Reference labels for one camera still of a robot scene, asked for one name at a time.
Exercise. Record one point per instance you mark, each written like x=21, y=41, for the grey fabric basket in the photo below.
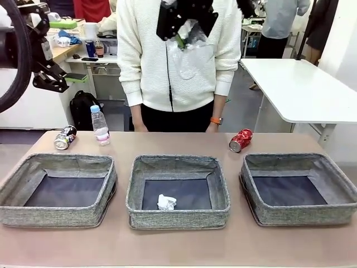
x=301, y=216
x=178, y=219
x=55, y=216

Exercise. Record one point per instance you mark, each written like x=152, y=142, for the person's right hand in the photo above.
x=140, y=128

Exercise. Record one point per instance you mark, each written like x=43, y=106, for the blue cloth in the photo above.
x=74, y=40

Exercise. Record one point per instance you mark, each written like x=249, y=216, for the brown shoe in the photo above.
x=253, y=86

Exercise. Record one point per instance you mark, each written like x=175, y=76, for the white background workbench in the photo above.
x=252, y=26

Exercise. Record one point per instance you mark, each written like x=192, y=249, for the black smartphone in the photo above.
x=89, y=59

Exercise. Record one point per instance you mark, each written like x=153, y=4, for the white folding table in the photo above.
x=293, y=89

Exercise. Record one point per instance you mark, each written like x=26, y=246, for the grey plastic stool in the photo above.
x=129, y=123

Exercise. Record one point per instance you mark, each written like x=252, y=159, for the clear bottle pink label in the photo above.
x=100, y=128

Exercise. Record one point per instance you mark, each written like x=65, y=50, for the black computer mouse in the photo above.
x=76, y=57

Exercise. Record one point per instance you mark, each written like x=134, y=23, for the crushed red soda can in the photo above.
x=241, y=139

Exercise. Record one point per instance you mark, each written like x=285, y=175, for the white side desk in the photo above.
x=106, y=59

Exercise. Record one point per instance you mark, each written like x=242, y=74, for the person in dark jacket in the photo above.
x=320, y=22

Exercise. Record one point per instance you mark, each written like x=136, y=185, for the person in navy top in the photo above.
x=61, y=7

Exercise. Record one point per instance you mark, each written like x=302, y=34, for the person in light blue shirt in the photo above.
x=279, y=19

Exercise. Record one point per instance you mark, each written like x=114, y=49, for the person's right forearm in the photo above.
x=136, y=114

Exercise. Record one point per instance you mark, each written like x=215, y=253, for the white paper ball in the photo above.
x=166, y=202

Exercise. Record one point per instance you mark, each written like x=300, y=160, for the black backpack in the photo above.
x=83, y=111

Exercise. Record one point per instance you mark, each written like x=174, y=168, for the white garment pile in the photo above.
x=108, y=25

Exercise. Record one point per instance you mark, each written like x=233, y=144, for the white cylindrical container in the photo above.
x=91, y=30

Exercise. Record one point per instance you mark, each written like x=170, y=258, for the printed wooden crate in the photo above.
x=81, y=29

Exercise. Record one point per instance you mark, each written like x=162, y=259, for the clear plastic cup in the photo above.
x=192, y=42

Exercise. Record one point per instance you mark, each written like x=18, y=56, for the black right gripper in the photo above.
x=195, y=7

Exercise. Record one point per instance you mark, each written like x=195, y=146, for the person in red top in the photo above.
x=92, y=9

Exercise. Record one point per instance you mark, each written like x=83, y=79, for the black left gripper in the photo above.
x=42, y=44

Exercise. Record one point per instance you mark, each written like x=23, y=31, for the white printed packet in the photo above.
x=62, y=42

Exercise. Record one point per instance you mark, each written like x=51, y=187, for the person in white sweater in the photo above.
x=145, y=56

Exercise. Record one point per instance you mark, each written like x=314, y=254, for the person's left hand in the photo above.
x=212, y=128

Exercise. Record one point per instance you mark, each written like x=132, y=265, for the blue drink can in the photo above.
x=90, y=48

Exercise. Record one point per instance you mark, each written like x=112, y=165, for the person's left forearm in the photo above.
x=220, y=106

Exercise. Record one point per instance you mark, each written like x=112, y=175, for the crushed black drink can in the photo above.
x=65, y=136

